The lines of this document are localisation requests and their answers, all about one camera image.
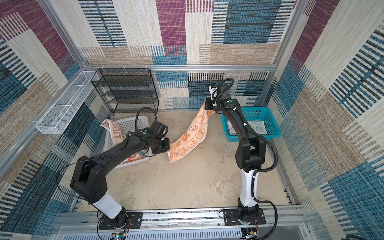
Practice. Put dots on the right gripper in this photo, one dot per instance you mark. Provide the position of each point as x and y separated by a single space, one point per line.
207 104

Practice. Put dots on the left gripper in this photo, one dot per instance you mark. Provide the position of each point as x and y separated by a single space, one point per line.
167 146

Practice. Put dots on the orange bunny towel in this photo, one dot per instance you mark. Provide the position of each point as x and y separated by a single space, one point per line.
194 135

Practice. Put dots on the white plastic basket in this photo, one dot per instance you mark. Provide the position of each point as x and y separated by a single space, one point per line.
129 126

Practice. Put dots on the blue bunny towel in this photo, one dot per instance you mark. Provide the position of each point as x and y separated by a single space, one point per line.
258 126

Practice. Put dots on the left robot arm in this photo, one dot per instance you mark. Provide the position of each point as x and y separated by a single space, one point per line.
89 179

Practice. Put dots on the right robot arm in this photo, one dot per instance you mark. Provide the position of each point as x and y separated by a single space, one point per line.
250 156

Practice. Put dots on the teal plastic basket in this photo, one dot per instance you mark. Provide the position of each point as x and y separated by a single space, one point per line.
255 114

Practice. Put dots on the orange rabbit towel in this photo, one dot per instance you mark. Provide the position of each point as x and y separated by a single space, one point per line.
114 137

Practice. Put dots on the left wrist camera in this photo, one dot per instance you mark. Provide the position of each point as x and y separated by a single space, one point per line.
158 129

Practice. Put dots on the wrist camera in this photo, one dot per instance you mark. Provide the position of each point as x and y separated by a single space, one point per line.
219 90
158 129

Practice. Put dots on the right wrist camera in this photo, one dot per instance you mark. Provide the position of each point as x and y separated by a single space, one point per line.
219 90

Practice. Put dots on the black wire shelf rack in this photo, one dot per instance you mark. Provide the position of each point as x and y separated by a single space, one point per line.
126 90

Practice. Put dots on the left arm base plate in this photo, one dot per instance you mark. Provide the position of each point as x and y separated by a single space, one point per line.
124 221

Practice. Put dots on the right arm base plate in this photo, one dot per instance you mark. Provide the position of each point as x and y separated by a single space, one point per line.
236 217

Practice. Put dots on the white mesh wall tray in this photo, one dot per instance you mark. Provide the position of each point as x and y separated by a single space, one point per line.
59 116

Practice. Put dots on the aluminium front rail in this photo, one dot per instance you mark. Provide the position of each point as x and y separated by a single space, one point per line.
176 218

